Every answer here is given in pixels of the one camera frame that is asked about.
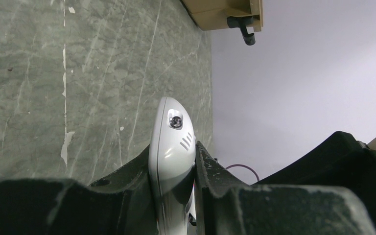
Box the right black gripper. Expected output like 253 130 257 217
259 131 376 227

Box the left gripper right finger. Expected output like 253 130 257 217
195 142 376 235

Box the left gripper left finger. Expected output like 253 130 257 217
0 149 157 235

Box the white remote control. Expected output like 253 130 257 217
148 96 196 235

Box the tan plastic toolbox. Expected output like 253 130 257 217
182 0 263 46

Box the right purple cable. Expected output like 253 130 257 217
226 164 260 182

